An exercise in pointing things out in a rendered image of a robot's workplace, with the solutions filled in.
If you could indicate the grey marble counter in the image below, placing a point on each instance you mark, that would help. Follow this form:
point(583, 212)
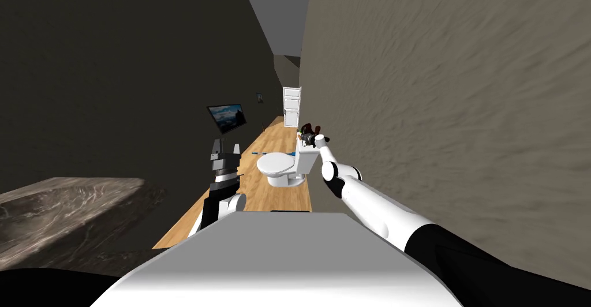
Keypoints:
point(60, 214)

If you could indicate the white toilet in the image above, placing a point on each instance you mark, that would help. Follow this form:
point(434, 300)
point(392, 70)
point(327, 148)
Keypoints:
point(279, 166)

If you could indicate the blue stick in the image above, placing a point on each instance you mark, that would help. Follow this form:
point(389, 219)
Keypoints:
point(265, 153)

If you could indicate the small dark wall picture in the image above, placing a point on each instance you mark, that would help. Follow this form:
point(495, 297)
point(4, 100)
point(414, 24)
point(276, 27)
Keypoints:
point(260, 98)

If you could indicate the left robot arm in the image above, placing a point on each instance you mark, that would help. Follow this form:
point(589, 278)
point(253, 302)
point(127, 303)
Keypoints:
point(220, 195)

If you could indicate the white panelled door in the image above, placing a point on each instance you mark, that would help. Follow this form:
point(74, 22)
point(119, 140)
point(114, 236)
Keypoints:
point(292, 107)

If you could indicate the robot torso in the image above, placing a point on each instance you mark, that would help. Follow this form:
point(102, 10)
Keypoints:
point(277, 261)

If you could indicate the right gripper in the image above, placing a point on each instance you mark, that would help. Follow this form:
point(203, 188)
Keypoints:
point(310, 139)

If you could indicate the black framed wall screen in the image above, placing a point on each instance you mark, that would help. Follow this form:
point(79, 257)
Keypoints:
point(227, 117)

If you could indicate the dark red object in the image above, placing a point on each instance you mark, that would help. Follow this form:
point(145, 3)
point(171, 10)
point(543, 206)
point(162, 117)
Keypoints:
point(310, 128)

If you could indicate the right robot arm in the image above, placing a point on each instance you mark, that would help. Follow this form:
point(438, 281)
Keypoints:
point(383, 212)

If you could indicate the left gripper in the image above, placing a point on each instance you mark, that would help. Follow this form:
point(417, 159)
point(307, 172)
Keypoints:
point(225, 163)

